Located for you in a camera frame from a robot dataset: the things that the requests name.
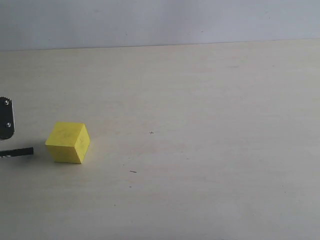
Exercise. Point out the yellow foam cube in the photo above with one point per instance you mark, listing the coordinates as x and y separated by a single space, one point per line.
68 142

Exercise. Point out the black and white marker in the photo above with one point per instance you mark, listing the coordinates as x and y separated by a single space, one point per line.
17 152

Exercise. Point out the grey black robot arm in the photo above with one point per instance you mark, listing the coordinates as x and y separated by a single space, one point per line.
7 118

